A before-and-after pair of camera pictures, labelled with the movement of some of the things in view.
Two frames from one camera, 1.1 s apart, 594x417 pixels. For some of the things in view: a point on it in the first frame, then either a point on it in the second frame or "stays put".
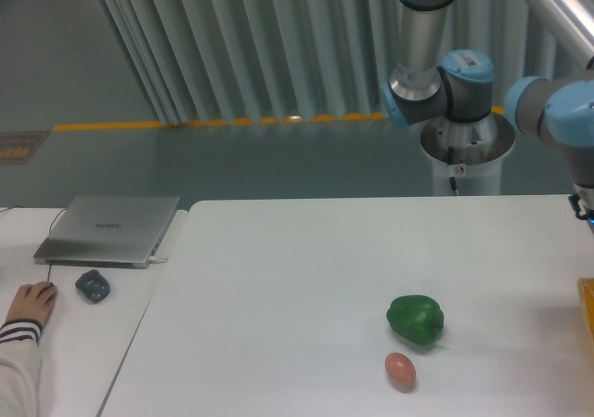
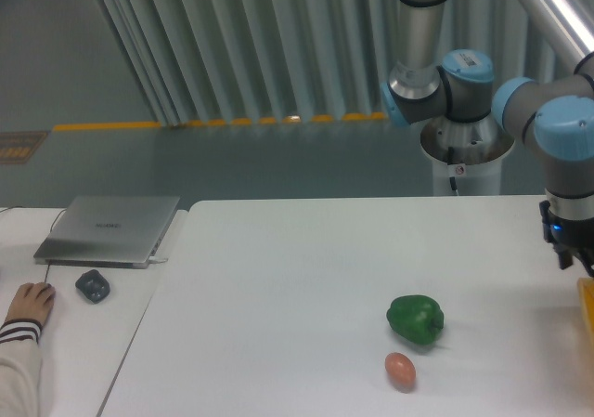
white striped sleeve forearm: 19,389 stays put
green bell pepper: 418,319 stays put
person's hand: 33,301 stays put
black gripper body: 574,201 to 570,234
